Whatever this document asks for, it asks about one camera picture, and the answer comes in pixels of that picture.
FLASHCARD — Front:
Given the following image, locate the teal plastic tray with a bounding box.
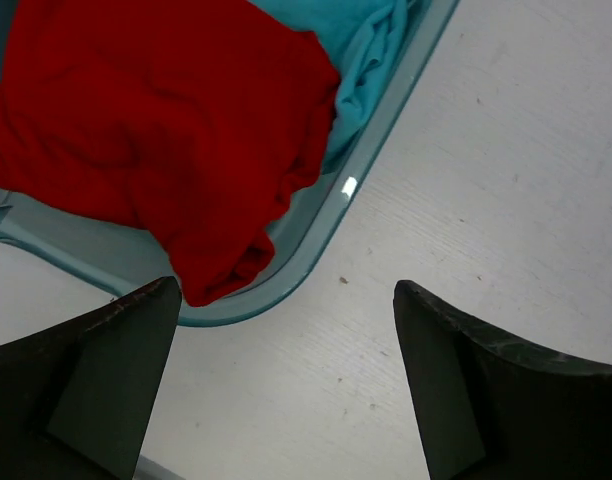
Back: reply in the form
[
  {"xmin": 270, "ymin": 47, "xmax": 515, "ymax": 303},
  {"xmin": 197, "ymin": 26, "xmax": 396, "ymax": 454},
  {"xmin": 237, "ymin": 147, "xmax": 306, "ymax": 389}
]
[{"xmin": 0, "ymin": 1, "xmax": 458, "ymax": 327}]

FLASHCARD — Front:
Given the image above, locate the turquoise t shirt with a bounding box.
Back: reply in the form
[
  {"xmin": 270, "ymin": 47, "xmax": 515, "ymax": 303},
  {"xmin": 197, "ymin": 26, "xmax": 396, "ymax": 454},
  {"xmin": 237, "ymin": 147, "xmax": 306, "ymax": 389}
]
[{"xmin": 254, "ymin": 0, "xmax": 418, "ymax": 171}]

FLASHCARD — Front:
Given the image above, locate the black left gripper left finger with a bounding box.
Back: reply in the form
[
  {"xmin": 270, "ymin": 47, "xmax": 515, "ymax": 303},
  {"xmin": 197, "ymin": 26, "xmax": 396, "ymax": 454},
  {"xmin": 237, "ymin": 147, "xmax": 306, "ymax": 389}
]
[{"xmin": 0, "ymin": 277, "xmax": 181, "ymax": 479}]

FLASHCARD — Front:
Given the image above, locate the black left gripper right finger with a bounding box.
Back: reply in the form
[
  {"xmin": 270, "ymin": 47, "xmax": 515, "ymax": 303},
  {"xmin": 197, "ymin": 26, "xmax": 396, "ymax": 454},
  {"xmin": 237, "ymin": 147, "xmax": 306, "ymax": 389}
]
[{"xmin": 393, "ymin": 280, "xmax": 612, "ymax": 479}]

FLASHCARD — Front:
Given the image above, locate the red t shirt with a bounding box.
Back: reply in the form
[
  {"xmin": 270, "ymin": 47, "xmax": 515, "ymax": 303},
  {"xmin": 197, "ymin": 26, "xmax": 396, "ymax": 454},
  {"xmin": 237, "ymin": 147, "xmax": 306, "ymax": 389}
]
[{"xmin": 0, "ymin": 1, "xmax": 339, "ymax": 307}]

